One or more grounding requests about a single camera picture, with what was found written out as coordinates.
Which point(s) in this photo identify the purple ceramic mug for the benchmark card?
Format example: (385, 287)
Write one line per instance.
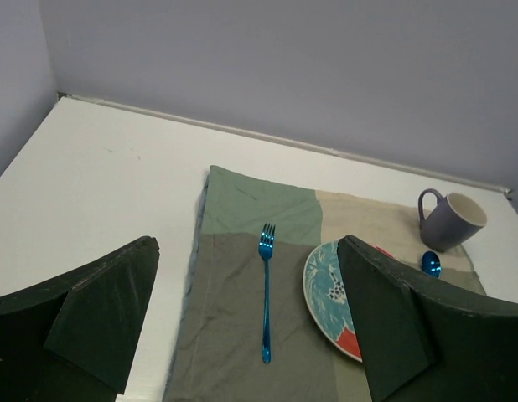
(455, 219)

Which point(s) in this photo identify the green patchwork cloth placemat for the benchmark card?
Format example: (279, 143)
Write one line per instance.
(218, 355)

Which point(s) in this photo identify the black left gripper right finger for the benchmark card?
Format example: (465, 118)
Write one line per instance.
(423, 339)

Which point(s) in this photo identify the blue metallic spoon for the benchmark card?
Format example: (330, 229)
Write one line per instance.
(431, 264)

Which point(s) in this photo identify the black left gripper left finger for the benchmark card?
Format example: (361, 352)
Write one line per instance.
(74, 336)

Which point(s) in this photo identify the red floral plate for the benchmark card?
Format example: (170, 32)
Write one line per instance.
(325, 297)

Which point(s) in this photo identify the blue plastic fork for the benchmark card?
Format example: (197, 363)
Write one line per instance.
(265, 250)

